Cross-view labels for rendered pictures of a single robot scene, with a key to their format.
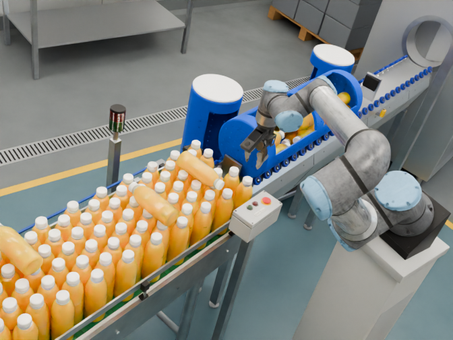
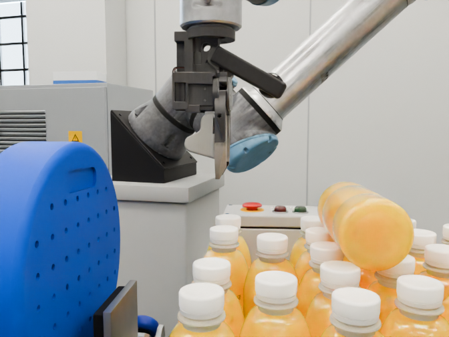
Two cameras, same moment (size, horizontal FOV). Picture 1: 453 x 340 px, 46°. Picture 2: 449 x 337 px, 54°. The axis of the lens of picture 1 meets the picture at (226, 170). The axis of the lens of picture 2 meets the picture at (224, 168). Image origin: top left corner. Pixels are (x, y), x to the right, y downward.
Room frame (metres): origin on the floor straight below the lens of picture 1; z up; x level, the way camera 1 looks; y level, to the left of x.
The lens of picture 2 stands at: (2.05, 0.49, 1.26)
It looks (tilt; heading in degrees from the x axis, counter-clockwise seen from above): 6 degrees down; 243
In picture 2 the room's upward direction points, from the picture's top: straight up
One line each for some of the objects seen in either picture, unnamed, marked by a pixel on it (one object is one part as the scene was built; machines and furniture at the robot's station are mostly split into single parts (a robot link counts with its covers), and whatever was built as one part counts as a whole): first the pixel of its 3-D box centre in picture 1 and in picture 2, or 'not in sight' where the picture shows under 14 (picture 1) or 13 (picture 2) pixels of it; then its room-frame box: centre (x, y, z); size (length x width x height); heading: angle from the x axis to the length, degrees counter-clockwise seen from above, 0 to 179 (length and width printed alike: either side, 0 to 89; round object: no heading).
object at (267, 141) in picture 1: (263, 133); (205, 73); (1.77, -0.11, 1.33); 0.09 x 0.08 x 0.12; 148
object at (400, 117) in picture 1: (387, 143); not in sight; (3.61, -1.17, 0.31); 0.06 x 0.06 x 0.63; 58
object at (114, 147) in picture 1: (108, 229); not in sight; (1.80, 0.49, 0.55); 0.04 x 0.04 x 1.10; 58
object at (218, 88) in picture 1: (218, 88); not in sight; (2.54, 0.15, 1.03); 0.28 x 0.28 x 0.01
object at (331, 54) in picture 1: (334, 54); not in sight; (3.33, -0.50, 1.03); 0.28 x 0.28 x 0.01
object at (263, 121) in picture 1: (267, 116); (210, 15); (1.76, -0.10, 1.41); 0.10 x 0.09 x 0.05; 58
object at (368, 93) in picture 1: (369, 87); not in sight; (3.05, -0.73, 1.00); 0.10 x 0.04 x 0.15; 58
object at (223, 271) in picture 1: (224, 268); not in sight; (1.95, -0.12, 0.31); 0.06 x 0.06 x 0.63; 58
